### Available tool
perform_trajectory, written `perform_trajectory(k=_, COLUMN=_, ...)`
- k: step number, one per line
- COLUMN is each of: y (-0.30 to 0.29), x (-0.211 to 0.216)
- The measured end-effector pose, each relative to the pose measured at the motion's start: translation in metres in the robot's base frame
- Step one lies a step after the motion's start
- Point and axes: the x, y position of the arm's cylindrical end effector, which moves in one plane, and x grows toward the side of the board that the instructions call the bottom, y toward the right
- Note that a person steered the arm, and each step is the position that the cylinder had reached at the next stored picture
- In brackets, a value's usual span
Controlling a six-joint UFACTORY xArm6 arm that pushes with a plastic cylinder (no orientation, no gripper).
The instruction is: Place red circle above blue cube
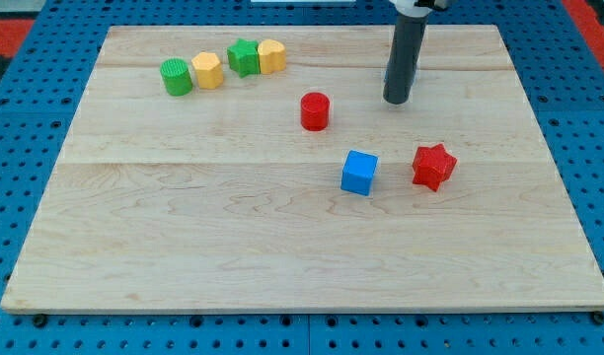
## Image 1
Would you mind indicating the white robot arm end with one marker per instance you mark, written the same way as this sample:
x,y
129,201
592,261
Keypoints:
x,y
421,8

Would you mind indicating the blue cube block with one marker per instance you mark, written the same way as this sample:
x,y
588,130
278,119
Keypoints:
x,y
358,172

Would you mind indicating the red cylinder block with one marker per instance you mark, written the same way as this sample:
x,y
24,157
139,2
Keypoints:
x,y
315,111

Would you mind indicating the light wooden board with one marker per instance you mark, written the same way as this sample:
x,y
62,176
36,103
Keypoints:
x,y
220,202

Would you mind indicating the yellow heart block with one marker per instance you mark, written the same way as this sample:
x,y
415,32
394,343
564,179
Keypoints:
x,y
272,56

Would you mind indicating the red star block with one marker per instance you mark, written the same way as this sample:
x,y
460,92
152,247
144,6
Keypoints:
x,y
432,166

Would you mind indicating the green star block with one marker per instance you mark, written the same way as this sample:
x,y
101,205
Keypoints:
x,y
243,57

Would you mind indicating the yellow hexagon block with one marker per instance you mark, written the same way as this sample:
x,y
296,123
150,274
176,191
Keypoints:
x,y
208,70

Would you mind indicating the green cylinder block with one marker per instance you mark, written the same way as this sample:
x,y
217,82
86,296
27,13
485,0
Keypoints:
x,y
175,76

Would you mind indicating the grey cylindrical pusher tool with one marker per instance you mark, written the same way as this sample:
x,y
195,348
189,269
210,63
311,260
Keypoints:
x,y
405,49

